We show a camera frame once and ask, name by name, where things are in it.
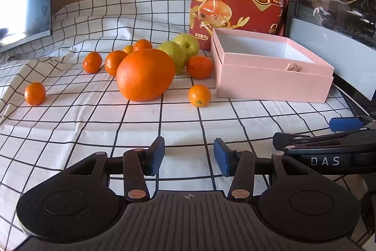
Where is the green pear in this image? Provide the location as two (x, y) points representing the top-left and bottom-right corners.
(157, 41), (188, 76)
(173, 33), (200, 57)

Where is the orange mandarin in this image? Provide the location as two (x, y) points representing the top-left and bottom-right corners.
(133, 39), (153, 52)
(105, 50), (129, 77)
(186, 55), (214, 80)
(83, 52), (103, 74)

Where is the pink cardboard box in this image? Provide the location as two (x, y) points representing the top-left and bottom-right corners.
(211, 28), (335, 104)

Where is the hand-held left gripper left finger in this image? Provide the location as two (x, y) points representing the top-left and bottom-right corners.
(62, 136), (165, 202)

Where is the white black checked cloth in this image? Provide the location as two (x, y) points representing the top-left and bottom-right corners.
(0, 0), (369, 251)

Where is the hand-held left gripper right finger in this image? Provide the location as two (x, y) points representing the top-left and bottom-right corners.
(213, 138), (313, 202)

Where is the large orange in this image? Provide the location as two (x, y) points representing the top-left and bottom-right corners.
(116, 48), (176, 102)

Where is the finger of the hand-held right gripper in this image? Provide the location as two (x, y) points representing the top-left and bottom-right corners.
(329, 114), (376, 132)
(273, 126), (376, 155)

